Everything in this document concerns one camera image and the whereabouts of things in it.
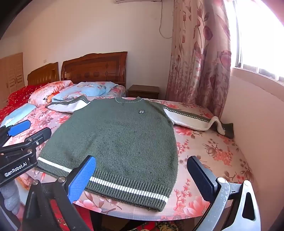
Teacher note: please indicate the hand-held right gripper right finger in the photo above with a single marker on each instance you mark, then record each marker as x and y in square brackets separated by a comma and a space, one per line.
[200, 175]

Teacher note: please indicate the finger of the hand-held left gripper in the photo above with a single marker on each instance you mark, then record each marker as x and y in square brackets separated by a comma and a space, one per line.
[41, 135]
[18, 129]

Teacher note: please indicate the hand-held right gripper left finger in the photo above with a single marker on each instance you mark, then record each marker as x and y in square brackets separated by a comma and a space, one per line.
[81, 177]

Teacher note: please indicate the green knit sweater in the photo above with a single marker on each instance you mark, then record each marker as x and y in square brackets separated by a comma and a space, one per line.
[124, 142]

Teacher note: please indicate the person's left hand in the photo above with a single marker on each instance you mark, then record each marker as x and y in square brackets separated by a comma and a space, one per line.
[11, 196]

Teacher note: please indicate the light blue pillow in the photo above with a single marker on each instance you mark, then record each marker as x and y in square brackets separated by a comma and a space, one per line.
[17, 112]

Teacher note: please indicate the pink floral bed sheet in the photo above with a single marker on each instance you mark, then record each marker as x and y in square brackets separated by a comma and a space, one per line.
[210, 151]

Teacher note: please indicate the red blanket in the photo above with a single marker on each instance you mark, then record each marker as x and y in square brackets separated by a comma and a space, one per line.
[20, 93]

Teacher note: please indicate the wooden wardrobe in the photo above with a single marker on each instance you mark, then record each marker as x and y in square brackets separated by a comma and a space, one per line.
[12, 75]

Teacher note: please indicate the small wooden headboard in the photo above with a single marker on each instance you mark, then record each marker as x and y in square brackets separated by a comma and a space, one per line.
[43, 74]

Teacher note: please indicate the blue floral folded quilt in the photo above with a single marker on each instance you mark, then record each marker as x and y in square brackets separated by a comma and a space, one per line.
[88, 87]

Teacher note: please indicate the red patterned cloth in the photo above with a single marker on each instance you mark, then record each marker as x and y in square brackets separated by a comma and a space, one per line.
[144, 227]

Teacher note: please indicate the large wooden headboard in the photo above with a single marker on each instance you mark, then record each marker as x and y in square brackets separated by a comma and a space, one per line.
[95, 67]

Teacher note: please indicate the wooden nightstand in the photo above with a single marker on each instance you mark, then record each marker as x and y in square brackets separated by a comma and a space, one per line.
[143, 91]

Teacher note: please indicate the pink floral curtain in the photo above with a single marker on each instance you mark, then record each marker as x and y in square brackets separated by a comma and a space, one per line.
[197, 62]

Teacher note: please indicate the window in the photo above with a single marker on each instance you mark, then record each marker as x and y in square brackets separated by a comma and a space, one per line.
[259, 37]

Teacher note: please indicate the white air conditioner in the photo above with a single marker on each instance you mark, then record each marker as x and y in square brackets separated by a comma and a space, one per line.
[137, 1]

